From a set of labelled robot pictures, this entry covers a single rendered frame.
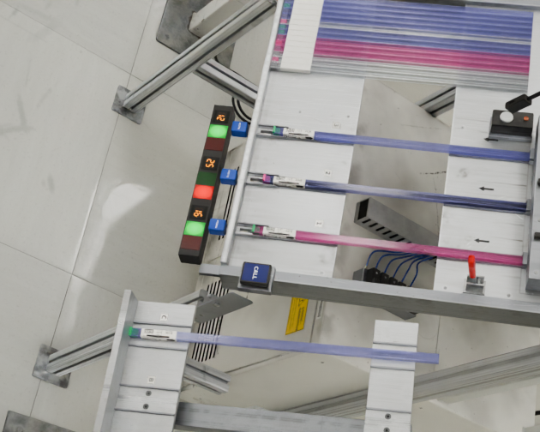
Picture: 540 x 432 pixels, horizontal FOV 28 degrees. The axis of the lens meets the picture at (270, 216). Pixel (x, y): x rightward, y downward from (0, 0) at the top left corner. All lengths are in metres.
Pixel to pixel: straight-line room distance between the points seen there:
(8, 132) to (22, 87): 0.13
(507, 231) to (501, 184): 0.10
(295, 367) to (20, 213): 0.77
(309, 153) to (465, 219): 0.32
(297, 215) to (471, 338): 0.67
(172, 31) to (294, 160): 1.07
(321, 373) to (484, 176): 0.57
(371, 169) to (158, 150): 0.69
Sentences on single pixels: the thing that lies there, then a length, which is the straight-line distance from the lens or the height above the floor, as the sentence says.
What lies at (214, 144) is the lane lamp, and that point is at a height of 0.66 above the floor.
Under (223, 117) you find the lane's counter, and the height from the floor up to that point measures 0.66.
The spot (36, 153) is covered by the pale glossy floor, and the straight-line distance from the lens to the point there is 2.68.
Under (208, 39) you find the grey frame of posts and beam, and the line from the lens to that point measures 2.55.
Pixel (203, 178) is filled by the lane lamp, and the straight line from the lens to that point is 2.06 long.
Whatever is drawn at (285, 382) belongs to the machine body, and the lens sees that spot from 2.39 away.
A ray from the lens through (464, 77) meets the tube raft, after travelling 2.15.
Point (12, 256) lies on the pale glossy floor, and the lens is 2.57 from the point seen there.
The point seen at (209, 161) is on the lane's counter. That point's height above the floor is 0.66.
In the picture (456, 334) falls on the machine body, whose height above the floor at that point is 0.62.
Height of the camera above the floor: 2.25
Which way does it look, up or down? 48 degrees down
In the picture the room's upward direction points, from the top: 64 degrees clockwise
